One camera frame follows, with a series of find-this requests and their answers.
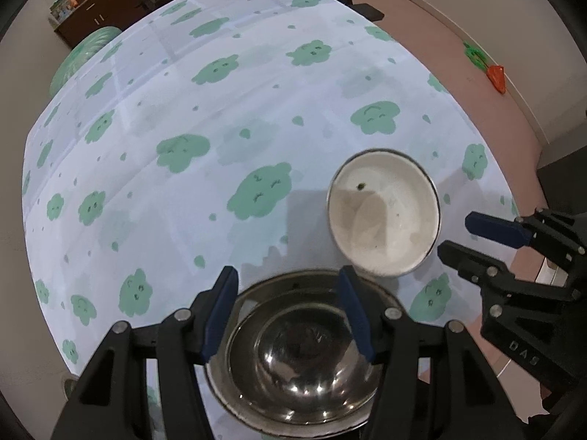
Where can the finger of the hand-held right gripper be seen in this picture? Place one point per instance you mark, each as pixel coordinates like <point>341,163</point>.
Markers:
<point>495,231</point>
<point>463,259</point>

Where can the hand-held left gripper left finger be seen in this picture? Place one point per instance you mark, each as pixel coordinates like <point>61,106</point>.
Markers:
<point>220,311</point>

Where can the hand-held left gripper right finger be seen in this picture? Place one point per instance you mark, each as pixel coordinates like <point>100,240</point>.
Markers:
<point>355,316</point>

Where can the large steel bowl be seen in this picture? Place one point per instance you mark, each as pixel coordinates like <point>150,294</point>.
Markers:
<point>298,376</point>

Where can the white dark-rimmed bowl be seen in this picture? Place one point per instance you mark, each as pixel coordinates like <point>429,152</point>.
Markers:
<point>385,220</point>

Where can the white object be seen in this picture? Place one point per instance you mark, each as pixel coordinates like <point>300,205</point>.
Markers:
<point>552,272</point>

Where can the dark grey furniture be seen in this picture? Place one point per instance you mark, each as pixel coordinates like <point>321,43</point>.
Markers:
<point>566,174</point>

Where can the orange carrot toy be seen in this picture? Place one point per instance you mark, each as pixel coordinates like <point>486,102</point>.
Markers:
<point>496,75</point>

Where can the green cloud print tablecloth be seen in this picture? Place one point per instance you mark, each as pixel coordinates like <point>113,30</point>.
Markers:
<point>183,101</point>

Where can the green ribbed plastic stool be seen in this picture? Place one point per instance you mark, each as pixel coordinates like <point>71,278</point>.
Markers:
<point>78,62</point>

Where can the dark brown wooden cabinet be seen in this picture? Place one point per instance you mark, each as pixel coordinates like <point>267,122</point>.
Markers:
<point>105,13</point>

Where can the green printed box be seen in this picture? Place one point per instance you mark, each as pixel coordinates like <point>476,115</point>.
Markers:
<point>62,7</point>

